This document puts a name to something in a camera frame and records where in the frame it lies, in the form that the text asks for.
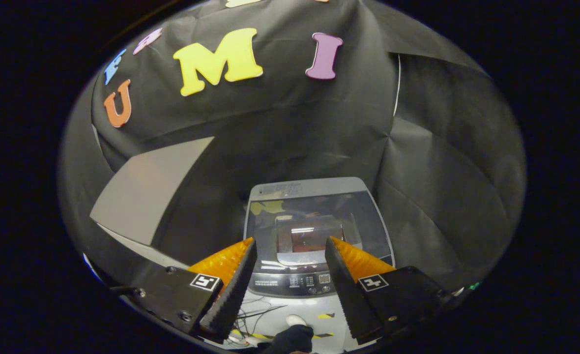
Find black backdrop cloth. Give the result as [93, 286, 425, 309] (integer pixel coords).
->
[59, 0, 526, 291]

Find grey washing machine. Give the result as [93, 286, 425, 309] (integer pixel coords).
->
[243, 177, 397, 354]

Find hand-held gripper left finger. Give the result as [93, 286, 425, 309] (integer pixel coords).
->
[123, 237, 259, 344]

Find grey metal cabinet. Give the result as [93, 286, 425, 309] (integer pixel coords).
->
[89, 137, 251, 270]

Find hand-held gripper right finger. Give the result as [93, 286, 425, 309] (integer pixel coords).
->
[324, 236, 455, 346]

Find dark washing machine lid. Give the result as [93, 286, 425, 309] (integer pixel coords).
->
[245, 191, 394, 272]

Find black floor cables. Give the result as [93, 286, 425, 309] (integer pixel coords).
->
[230, 294, 291, 346]

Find person's dark trouser leg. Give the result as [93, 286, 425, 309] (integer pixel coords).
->
[258, 324, 316, 354]

